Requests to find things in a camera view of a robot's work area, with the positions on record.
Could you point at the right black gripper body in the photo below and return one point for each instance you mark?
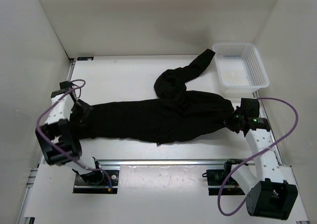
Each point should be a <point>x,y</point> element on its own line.
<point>233,121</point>

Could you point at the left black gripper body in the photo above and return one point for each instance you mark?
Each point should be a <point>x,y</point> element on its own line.
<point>79,111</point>

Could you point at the black trousers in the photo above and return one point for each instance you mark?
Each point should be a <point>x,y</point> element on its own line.
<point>176,115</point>

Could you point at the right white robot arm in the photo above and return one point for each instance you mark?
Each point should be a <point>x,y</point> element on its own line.
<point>268,193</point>

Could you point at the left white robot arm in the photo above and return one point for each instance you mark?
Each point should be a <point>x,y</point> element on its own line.
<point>59,146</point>

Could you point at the white plastic basket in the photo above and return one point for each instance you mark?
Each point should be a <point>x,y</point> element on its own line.
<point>240,68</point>

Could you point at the dark label sticker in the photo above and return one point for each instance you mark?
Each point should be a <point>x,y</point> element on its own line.
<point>85,58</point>

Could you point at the aluminium front rail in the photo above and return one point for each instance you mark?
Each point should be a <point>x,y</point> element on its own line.
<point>164,162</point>

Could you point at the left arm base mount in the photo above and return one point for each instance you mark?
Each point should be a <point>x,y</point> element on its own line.
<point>97,182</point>

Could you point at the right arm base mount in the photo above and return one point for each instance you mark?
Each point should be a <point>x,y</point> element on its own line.
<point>216,176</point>

